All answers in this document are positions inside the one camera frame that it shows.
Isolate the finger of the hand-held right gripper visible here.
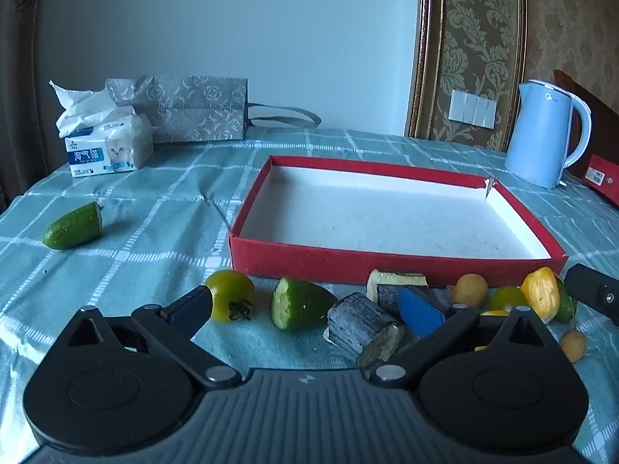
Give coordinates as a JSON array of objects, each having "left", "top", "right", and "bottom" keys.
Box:
[{"left": 564, "top": 263, "right": 619, "bottom": 327}]

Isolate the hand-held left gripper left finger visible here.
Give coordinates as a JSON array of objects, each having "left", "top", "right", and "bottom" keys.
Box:
[{"left": 63, "top": 285, "right": 243, "bottom": 390}]

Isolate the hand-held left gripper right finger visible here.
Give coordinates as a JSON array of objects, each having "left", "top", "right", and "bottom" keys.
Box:
[{"left": 363, "top": 285, "right": 559, "bottom": 390}]

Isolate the large yellow pepper piece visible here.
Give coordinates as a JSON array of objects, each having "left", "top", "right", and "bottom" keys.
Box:
[{"left": 520, "top": 267, "right": 562, "bottom": 324}]

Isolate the red shallow cardboard tray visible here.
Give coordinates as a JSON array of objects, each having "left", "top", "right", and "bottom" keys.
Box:
[{"left": 228, "top": 155, "right": 569, "bottom": 288}]

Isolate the short green cucumber end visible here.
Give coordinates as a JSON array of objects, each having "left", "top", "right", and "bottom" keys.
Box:
[{"left": 270, "top": 277, "right": 339, "bottom": 332}]

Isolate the small brown potato, right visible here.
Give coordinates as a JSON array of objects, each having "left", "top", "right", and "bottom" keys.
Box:
[{"left": 559, "top": 329, "right": 587, "bottom": 363}]

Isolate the teal checked tablecloth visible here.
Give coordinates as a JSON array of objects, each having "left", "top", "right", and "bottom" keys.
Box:
[{"left": 0, "top": 128, "right": 619, "bottom": 464}]

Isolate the red cardboard box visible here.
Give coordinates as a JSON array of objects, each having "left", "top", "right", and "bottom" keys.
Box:
[{"left": 583, "top": 154, "right": 619, "bottom": 200}]

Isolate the long green cucumber end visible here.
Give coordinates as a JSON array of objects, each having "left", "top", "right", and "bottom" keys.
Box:
[{"left": 42, "top": 202, "right": 104, "bottom": 251}]

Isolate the light blue electric kettle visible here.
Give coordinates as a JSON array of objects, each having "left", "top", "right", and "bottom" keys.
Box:
[{"left": 504, "top": 78, "right": 593, "bottom": 190}]

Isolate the white tissue pack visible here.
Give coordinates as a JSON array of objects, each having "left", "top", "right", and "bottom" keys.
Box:
[{"left": 48, "top": 80, "right": 154, "bottom": 179}]

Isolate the grey patterned gift bag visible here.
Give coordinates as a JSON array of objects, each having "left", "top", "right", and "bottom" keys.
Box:
[{"left": 105, "top": 75, "right": 322, "bottom": 144}]

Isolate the brown curtain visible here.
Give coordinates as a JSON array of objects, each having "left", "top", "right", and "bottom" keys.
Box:
[{"left": 0, "top": 0, "right": 44, "bottom": 204}]

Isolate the white wall switch panel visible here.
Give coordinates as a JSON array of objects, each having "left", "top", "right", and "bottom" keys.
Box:
[{"left": 448, "top": 89, "right": 499, "bottom": 128}]

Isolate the ornate gold framed wall panel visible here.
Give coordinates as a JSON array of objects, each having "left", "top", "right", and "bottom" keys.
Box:
[{"left": 405, "top": 0, "right": 528, "bottom": 150}]

